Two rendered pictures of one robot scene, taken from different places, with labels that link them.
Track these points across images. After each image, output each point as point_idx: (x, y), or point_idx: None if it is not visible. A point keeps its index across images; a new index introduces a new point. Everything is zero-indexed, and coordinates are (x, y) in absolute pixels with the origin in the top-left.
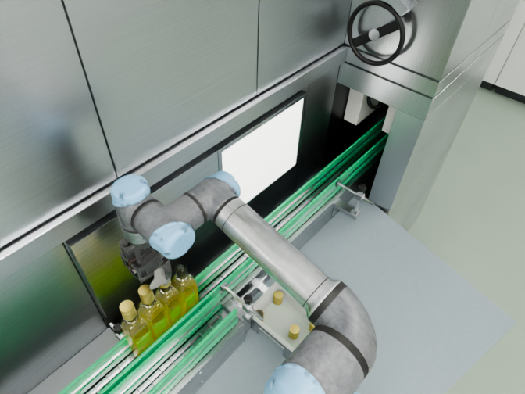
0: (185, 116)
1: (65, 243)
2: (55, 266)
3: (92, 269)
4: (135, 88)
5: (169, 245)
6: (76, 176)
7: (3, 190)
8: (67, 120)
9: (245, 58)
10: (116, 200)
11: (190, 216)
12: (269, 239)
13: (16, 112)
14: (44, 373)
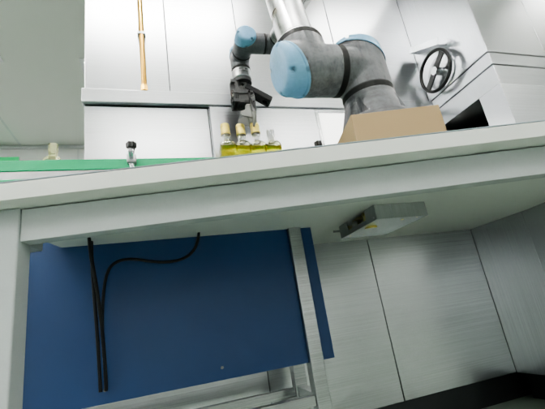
0: None
1: (208, 113)
2: (199, 123)
3: (217, 131)
4: (260, 59)
5: (239, 27)
6: (224, 81)
7: (191, 69)
8: (226, 57)
9: None
10: (229, 50)
11: (256, 32)
12: None
13: (208, 45)
14: None
